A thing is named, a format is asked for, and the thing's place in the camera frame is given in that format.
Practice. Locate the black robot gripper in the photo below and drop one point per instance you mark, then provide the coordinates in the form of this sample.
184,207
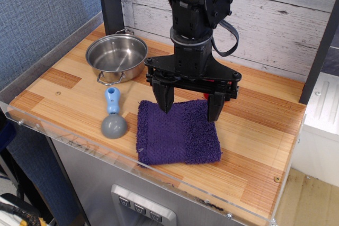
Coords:
190,68

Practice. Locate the red plastic dome cup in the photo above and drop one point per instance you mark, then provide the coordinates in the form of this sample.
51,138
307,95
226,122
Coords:
206,95

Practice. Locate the dark purple terry cloth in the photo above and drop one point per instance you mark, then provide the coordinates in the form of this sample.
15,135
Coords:
181,135

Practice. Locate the small stainless steel pot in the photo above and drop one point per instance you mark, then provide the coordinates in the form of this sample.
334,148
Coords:
117,58

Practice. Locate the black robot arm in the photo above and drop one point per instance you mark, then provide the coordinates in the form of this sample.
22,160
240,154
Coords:
195,20

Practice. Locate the clear acrylic table guard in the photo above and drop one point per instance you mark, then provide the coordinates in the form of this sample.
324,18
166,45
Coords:
60,97

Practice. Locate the blue grey ice cream scoop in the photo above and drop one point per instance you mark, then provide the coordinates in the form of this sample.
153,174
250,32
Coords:
114,125

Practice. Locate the stainless steel cabinet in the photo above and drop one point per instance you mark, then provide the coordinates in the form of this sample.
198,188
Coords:
92,176

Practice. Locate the silver button control panel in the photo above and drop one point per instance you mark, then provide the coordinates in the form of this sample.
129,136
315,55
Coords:
134,209

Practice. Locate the white ribbed appliance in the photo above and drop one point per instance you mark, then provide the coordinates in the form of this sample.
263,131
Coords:
316,152

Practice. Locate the left dark metal post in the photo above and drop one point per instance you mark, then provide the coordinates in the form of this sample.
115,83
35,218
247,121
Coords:
112,16

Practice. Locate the dark metal post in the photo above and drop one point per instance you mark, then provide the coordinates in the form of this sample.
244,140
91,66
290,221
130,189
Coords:
112,16
320,57

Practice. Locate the right dark metal post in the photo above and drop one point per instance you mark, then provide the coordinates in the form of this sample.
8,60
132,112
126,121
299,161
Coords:
320,57

